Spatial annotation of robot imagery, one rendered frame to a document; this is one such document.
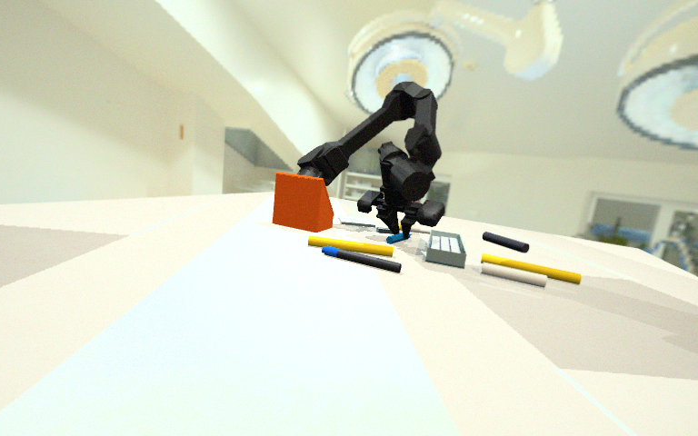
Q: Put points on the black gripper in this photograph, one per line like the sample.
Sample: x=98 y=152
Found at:
x=429 y=213

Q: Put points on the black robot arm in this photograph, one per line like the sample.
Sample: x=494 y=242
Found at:
x=411 y=176

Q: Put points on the black marker with blue cap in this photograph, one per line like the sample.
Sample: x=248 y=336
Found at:
x=363 y=259

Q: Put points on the black cylinder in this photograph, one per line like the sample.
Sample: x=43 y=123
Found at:
x=507 y=242

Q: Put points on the keyboard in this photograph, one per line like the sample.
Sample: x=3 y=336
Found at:
x=446 y=249

